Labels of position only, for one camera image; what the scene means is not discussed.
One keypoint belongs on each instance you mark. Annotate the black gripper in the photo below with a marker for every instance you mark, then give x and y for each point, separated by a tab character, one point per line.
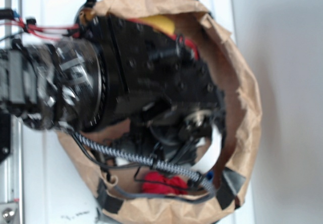
160	83

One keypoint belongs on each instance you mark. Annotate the yellow cloth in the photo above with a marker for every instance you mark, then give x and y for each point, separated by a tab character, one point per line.
159	22

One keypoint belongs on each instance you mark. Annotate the aluminium frame rail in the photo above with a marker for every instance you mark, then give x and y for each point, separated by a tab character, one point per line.
12	210

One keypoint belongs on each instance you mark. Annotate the black mounting bracket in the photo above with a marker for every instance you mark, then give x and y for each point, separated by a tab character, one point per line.
5	136

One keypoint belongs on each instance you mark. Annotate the red paper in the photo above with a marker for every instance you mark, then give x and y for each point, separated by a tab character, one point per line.
156	183

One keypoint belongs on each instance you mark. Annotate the brown paper bag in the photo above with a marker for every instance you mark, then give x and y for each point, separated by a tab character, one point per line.
233	169

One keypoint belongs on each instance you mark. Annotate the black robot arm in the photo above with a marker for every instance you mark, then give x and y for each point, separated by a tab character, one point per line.
57	86

